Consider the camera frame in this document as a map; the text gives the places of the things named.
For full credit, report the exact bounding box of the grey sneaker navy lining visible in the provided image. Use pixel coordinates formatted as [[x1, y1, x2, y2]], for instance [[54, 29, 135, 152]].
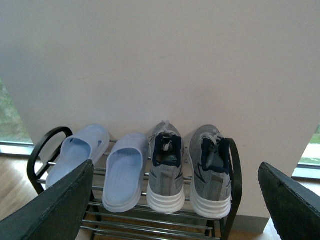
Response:
[[189, 124, 232, 219]]

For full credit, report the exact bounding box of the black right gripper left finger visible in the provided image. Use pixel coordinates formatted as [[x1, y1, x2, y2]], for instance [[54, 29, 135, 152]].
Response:
[[0, 160, 94, 240]]

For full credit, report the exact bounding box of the grey sneaker with heel tab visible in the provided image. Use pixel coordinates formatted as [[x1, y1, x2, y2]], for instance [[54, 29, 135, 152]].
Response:
[[147, 120, 185, 214]]

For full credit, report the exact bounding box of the light blue slide sandal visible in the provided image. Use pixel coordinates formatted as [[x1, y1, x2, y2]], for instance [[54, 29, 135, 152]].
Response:
[[102, 133, 149, 213], [46, 124, 110, 188]]

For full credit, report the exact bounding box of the black metal shoe rack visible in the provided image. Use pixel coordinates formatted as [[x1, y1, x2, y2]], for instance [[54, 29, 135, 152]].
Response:
[[27, 127, 243, 240]]

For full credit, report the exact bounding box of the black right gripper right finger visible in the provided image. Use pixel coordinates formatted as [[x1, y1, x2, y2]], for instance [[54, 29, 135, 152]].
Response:
[[258, 162, 320, 240]]

